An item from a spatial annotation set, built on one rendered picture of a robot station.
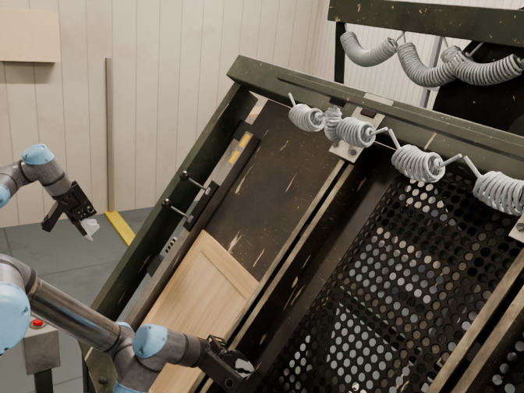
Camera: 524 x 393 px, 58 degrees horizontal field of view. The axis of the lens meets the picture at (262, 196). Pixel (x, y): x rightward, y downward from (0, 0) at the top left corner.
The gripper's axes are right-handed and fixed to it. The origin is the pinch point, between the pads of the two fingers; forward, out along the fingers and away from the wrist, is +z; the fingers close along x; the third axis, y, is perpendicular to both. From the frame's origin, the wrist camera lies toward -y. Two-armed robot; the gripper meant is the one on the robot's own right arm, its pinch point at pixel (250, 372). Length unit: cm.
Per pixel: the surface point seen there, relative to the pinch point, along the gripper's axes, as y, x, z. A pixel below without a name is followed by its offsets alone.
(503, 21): 8, -123, 16
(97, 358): 62, 44, -4
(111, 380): 47, 42, -4
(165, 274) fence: 57, 3, -2
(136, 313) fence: 58, 21, -3
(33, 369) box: 75, 62, -18
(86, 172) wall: 366, 45, 63
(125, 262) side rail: 83, 13, -5
